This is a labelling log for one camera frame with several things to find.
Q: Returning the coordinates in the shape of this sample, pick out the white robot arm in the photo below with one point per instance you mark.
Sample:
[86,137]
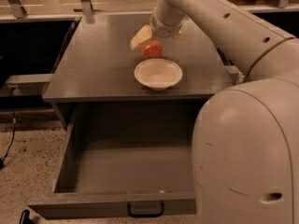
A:
[245,142]

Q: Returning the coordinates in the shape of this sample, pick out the black drawer handle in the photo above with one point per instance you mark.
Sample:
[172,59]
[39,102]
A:
[145,209]

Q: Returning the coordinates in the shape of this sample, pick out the open grey top drawer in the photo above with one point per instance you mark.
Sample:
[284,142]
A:
[117,153]

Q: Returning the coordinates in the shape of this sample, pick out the black object bottom left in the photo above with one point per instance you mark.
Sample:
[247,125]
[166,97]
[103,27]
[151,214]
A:
[25,217]

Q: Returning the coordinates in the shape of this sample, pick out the metal railing post middle-left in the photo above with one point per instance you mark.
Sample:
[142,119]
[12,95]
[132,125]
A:
[86,0]

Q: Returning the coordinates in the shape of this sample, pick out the grey cabinet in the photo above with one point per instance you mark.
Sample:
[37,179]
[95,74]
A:
[98,65]

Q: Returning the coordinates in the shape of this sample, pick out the red apple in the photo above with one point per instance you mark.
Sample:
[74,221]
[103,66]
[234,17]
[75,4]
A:
[151,50]

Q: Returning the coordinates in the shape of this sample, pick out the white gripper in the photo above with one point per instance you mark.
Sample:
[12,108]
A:
[163,29]

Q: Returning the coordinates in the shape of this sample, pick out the metal railing post left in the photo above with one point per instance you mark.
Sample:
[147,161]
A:
[17,9]

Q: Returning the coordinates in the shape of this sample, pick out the white bowl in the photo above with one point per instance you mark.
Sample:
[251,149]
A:
[158,74]

